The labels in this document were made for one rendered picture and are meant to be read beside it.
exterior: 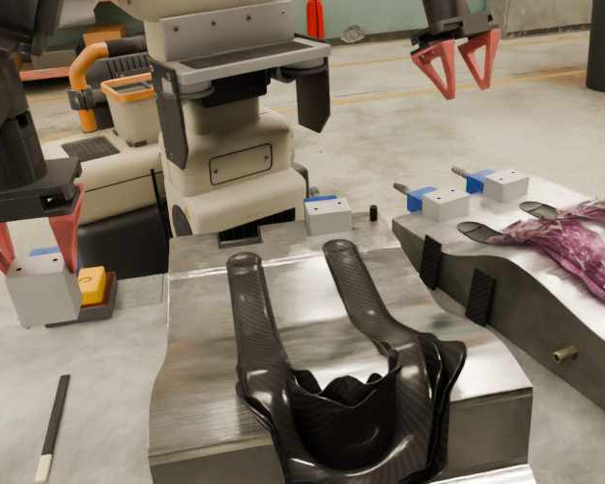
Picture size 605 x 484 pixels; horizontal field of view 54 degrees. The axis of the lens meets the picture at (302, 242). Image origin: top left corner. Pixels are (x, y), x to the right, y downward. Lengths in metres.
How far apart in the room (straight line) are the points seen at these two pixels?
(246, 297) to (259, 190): 0.46
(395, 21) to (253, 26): 5.46
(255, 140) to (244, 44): 0.17
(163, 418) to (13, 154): 0.24
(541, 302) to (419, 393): 0.21
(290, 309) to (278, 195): 0.50
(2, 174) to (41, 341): 0.29
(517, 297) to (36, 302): 0.47
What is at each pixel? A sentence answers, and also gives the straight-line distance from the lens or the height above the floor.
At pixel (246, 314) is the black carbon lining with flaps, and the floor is 0.88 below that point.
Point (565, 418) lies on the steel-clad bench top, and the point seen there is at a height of 0.80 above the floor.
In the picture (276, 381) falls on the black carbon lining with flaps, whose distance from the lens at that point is 0.46.
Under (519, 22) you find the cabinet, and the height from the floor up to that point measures 0.16.
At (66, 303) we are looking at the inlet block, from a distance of 0.58.
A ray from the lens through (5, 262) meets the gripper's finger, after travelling 0.59.
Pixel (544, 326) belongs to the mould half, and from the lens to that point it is 0.64.
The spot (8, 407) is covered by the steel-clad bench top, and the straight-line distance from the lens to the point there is 0.69.
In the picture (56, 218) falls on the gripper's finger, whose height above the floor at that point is 1.01.
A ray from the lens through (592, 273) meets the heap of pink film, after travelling 0.64.
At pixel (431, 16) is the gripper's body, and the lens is 0.88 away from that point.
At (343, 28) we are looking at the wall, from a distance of 6.24.
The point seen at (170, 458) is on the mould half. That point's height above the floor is 0.93.
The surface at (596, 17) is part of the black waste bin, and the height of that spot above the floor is 0.48.
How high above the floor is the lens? 1.22
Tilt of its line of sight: 29 degrees down
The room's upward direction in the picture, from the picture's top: 4 degrees counter-clockwise
